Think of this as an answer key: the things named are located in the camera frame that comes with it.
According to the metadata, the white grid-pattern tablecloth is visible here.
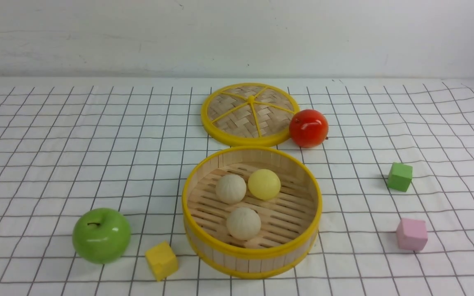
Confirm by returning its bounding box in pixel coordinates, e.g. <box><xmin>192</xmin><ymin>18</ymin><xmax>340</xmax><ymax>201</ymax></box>
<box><xmin>0</xmin><ymin>79</ymin><xmax>474</xmax><ymax>296</ymax></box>

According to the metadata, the white bun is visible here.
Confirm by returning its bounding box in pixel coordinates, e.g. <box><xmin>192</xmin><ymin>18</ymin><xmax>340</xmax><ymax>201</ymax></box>
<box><xmin>216</xmin><ymin>174</ymin><xmax>247</xmax><ymax>204</ymax></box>
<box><xmin>226</xmin><ymin>207</ymin><xmax>261</xmax><ymax>241</ymax></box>

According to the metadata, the red tomato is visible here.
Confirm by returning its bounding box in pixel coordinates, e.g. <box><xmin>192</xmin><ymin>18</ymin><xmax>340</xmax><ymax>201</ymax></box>
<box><xmin>288</xmin><ymin>109</ymin><xmax>329</xmax><ymax>148</ymax></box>

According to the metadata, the bamboo steamer tray yellow rim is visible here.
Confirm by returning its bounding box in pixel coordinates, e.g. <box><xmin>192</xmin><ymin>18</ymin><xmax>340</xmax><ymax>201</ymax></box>
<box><xmin>182</xmin><ymin>146</ymin><xmax>323</xmax><ymax>279</ymax></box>

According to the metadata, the yellow bun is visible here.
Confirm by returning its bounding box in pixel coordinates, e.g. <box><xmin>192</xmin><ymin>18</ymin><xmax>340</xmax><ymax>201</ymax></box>
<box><xmin>248</xmin><ymin>169</ymin><xmax>281</xmax><ymax>201</ymax></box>

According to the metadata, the pink cube block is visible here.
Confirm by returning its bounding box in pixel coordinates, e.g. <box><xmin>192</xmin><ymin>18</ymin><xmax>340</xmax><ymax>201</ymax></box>
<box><xmin>396</xmin><ymin>218</ymin><xmax>428</xmax><ymax>251</ymax></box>

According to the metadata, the yellow cube block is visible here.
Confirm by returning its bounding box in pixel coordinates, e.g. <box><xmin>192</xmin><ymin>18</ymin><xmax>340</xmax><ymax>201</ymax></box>
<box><xmin>144</xmin><ymin>240</ymin><xmax>179</xmax><ymax>281</ymax></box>

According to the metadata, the green cube block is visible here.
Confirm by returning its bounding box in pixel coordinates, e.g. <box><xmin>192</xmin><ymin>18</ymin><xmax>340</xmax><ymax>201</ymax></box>
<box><xmin>387</xmin><ymin>162</ymin><xmax>413</xmax><ymax>192</ymax></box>

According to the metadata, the green apple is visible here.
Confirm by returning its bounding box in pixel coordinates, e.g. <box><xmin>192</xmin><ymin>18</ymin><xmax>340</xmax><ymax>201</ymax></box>
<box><xmin>72</xmin><ymin>208</ymin><xmax>131</xmax><ymax>264</ymax></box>

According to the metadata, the woven bamboo steamer lid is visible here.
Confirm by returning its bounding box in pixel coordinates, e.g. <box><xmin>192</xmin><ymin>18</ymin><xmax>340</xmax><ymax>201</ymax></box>
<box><xmin>200</xmin><ymin>83</ymin><xmax>300</xmax><ymax>147</ymax></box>

